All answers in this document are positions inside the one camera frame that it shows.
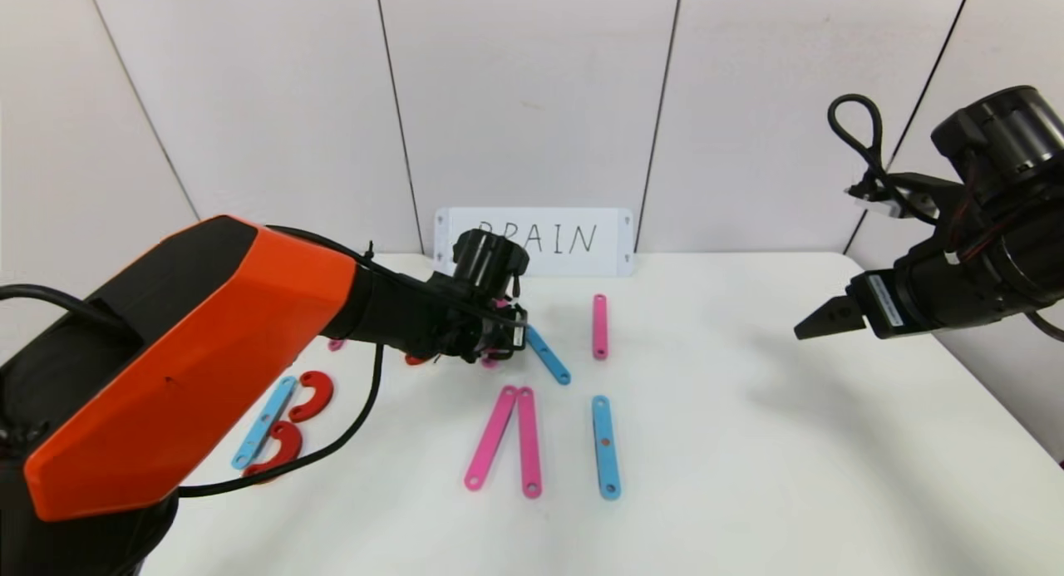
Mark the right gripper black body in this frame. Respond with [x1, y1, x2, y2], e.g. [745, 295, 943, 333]
[845, 251, 987, 340]

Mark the medium blue plastic bar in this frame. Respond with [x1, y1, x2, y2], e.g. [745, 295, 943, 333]
[525, 325, 573, 386]

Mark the white BRAIN sign card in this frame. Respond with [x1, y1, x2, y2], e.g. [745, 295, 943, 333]
[434, 208, 634, 278]

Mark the blue bar with orange underside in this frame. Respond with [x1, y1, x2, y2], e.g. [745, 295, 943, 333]
[591, 395, 623, 500]

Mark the large red plastic arc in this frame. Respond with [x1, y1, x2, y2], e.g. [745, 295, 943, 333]
[288, 370, 336, 423]
[242, 420, 304, 482]

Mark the long blue plastic bar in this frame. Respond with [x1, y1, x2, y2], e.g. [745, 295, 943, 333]
[231, 376, 298, 470]

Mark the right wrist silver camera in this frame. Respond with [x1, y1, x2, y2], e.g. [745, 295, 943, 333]
[844, 175, 941, 222]

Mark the looped black cable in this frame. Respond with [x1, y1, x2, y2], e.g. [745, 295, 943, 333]
[826, 93, 946, 225]

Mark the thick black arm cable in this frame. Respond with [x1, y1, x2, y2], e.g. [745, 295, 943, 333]
[177, 343, 385, 500]

